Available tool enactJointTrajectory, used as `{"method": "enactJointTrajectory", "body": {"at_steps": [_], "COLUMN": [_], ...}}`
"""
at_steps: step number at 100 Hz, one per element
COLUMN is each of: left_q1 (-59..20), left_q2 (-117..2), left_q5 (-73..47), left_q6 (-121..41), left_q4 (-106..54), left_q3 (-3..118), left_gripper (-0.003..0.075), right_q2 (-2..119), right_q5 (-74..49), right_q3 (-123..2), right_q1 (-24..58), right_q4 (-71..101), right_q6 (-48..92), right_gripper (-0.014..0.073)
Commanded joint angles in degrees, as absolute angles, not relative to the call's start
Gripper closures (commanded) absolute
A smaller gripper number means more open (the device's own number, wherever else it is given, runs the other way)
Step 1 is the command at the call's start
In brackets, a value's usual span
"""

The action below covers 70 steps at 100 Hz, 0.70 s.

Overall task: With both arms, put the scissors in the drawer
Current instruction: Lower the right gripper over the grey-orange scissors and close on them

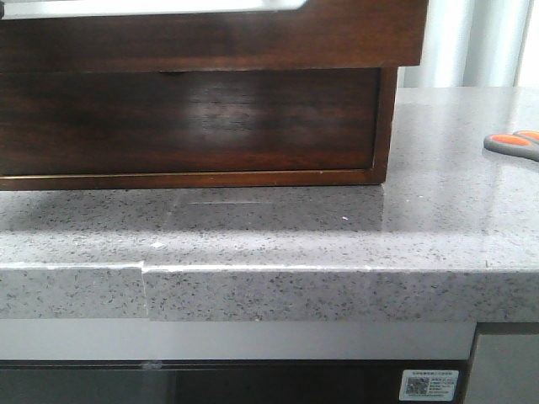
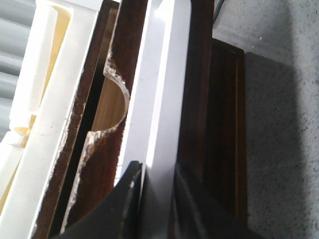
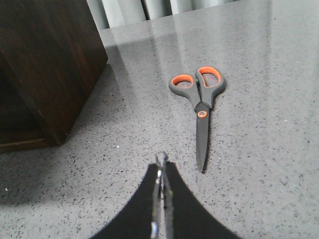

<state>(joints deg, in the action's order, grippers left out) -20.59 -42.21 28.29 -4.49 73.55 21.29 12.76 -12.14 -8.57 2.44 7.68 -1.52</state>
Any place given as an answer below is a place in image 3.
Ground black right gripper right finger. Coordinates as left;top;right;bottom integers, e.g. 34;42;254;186
161;154;239;239

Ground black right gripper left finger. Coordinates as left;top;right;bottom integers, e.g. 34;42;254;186
92;156;162;239

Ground grey orange scissors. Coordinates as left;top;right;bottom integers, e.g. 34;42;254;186
168;66;226;173

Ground dark wooden drawer cabinet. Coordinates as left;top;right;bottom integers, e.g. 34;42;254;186
0;0;108;152

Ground grey pleated curtain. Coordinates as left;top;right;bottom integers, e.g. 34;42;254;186
87;0;229;30

